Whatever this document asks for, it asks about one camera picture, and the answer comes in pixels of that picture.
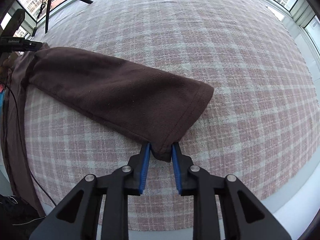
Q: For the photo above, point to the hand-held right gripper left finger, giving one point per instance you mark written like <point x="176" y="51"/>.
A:
<point x="144" y="170"/>

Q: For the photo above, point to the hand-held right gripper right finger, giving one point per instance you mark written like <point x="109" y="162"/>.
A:
<point x="176" y="170"/>

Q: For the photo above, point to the brown fleece garment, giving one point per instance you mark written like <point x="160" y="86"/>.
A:
<point x="112" y="90"/>

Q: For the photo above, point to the pink plaid blanket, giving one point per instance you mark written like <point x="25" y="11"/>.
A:
<point x="225" y="55"/>

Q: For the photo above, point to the black zipped jacket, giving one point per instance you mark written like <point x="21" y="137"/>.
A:
<point x="15" y="217"/>

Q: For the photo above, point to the white window frame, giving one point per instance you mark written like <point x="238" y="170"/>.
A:
<point x="303" y="7"/>

